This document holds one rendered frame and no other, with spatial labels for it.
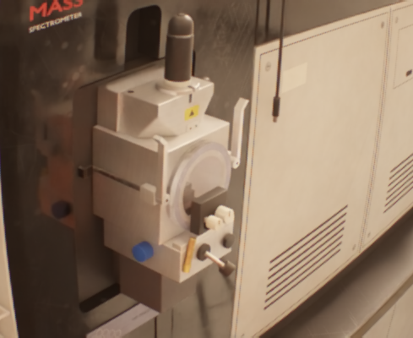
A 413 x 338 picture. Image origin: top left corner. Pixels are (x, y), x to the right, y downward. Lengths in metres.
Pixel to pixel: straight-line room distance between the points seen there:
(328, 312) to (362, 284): 0.12
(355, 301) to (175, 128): 0.78
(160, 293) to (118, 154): 0.16
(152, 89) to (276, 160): 0.35
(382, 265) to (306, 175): 0.47
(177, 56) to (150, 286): 0.25
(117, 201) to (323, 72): 0.44
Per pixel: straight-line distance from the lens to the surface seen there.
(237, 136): 0.84
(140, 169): 0.79
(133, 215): 0.82
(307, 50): 1.10
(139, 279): 0.89
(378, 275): 1.59
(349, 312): 1.47
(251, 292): 1.19
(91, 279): 0.90
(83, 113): 0.80
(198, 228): 0.81
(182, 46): 0.78
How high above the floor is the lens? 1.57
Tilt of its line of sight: 25 degrees down
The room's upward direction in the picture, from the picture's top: 4 degrees clockwise
